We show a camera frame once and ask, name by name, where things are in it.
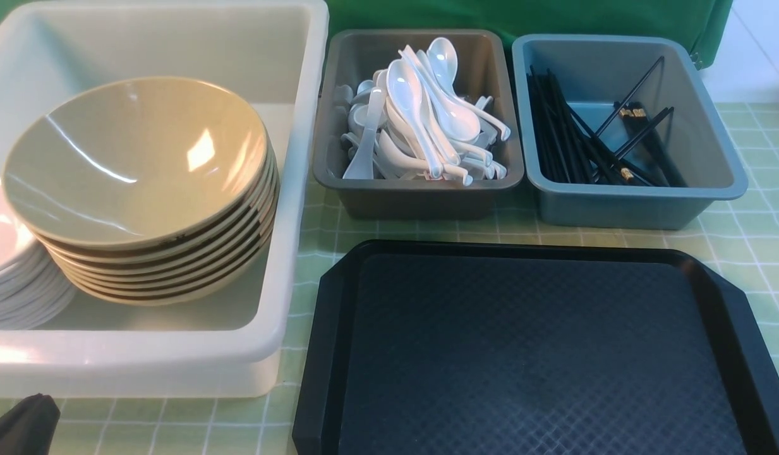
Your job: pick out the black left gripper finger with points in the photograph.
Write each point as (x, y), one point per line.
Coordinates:
(28, 428)

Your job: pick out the stack of beige noodle bowls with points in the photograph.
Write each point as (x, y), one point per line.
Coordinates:
(150, 191)

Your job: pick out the stack of white plates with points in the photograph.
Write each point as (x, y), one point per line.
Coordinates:
(33, 289)

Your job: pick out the black plastic serving tray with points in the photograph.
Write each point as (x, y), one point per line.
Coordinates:
(423, 347)

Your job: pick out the large white plastic tub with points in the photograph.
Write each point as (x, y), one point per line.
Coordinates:
(224, 344)

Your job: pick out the grey plastic spoon bin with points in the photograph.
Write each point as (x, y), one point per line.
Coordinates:
(354, 56)

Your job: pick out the pile of white soup spoons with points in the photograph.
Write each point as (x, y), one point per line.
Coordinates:
(408, 122)

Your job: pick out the pile of black chopsticks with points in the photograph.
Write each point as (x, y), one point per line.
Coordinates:
(625, 149)

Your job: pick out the blue-grey plastic chopstick bin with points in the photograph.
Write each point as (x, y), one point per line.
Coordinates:
(596, 71)

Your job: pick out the green checkered tablecloth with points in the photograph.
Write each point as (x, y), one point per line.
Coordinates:
(739, 239)

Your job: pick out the green cloth backdrop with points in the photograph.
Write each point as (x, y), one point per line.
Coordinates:
(698, 26)

